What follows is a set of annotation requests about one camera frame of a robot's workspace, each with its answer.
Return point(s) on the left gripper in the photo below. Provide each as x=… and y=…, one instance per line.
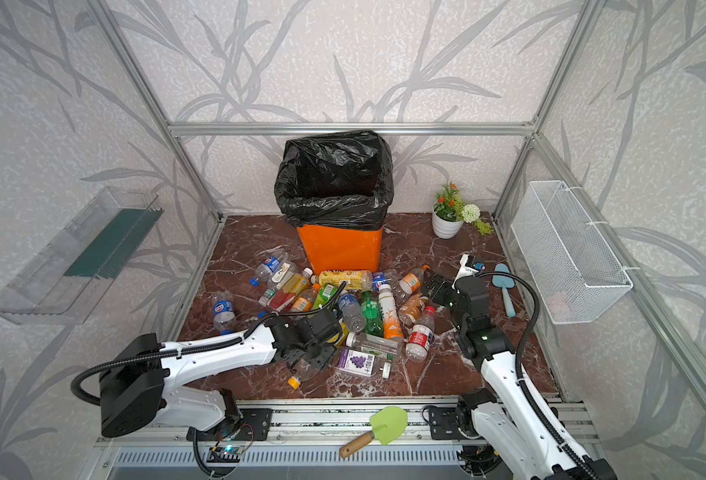
x=324, y=327

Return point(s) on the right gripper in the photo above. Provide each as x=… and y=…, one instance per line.
x=443, y=291

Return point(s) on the brown tea bottle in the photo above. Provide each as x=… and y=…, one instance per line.
x=412, y=309

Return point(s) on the red label water bottle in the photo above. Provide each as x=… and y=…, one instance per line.
x=422, y=336

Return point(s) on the green label juice bottle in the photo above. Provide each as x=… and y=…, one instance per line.
x=324, y=295

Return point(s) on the blue label water bottle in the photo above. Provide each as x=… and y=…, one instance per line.
x=352, y=312

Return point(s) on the clear bottle green label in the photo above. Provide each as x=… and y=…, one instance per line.
x=374, y=345

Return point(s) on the purple grape juice bottle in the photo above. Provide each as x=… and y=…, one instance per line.
x=362, y=364

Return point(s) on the blue label crushed bottle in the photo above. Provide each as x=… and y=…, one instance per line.
x=275, y=268

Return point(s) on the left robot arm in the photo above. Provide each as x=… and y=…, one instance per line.
x=151, y=381

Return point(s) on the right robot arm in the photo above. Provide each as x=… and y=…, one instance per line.
x=509, y=414

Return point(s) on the orange trash bin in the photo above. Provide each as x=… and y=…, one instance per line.
x=329, y=248

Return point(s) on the black bin liner bag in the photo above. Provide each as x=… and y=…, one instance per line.
x=340, y=180

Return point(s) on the orange cap clear bottle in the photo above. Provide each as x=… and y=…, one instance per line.
x=412, y=281

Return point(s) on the orange label clear bottle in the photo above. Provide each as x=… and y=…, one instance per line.
x=305, y=300

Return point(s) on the red yellow tea bottle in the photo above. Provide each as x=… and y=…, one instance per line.
x=294, y=286

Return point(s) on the white orange drink bottle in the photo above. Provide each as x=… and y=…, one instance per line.
x=392, y=329

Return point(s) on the small pepsi bottle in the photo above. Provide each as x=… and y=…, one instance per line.
x=387, y=277

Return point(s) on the teal silicone spatula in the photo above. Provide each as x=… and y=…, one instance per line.
x=505, y=283

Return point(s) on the green sprite bottle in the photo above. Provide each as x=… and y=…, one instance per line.
x=372, y=314

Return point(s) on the yellow label tea bottle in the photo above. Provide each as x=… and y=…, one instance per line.
x=356, y=280

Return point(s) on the white potted artificial flowers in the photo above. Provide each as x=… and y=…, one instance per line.
x=450, y=213

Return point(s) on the pepsi label clear bottle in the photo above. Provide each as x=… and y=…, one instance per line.
x=223, y=311

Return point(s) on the green garden trowel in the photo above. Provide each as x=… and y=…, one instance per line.
x=386, y=426

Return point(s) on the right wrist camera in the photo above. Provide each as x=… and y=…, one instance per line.
x=470, y=265

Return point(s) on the white wire mesh basket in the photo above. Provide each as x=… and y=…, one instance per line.
x=577, y=273

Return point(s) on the clear acrylic wall shelf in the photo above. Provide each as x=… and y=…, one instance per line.
x=64, y=283

